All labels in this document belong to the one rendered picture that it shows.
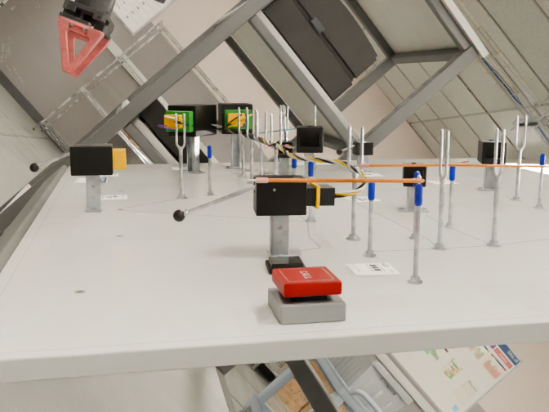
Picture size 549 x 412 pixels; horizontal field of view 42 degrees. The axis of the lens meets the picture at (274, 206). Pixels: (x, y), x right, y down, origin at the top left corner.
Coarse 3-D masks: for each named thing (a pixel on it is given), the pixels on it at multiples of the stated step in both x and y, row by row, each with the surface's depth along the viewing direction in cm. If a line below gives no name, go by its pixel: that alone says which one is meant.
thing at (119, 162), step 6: (114, 150) 107; (120, 150) 107; (114, 156) 107; (120, 156) 107; (114, 162) 107; (120, 162) 107; (126, 162) 109; (114, 168) 107; (120, 168) 107; (126, 168) 108
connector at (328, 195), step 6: (312, 186) 80; (324, 186) 80; (330, 186) 81; (306, 192) 79; (312, 192) 79; (324, 192) 79; (330, 192) 80; (306, 198) 79; (312, 198) 79; (324, 198) 80; (330, 198) 80; (306, 204) 79; (312, 204) 79; (324, 204) 80; (330, 204) 80
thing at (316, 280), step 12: (276, 276) 61; (288, 276) 60; (300, 276) 60; (312, 276) 60; (324, 276) 60; (336, 276) 60; (288, 288) 58; (300, 288) 58; (312, 288) 59; (324, 288) 59; (336, 288) 59; (300, 300) 60
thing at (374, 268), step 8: (352, 264) 77; (360, 264) 77; (368, 264) 77; (376, 264) 78; (384, 264) 78; (360, 272) 74; (368, 272) 74; (376, 272) 74; (384, 272) 74; (392, 272) 74; (400, 272) 74
